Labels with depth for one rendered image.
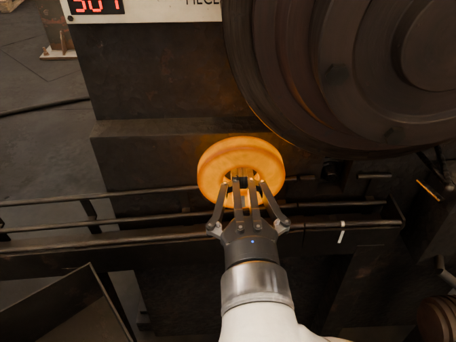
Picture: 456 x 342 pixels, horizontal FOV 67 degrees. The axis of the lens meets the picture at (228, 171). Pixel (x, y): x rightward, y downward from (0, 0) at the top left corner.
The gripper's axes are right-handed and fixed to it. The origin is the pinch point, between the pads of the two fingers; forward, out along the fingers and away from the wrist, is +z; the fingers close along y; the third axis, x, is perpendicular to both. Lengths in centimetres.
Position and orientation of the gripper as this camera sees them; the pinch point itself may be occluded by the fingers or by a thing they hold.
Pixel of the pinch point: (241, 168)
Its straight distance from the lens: 60.9
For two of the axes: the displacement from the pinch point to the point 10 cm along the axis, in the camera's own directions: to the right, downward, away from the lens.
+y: 10.0, -0.4, 0.4
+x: 0.0, -7.1, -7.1
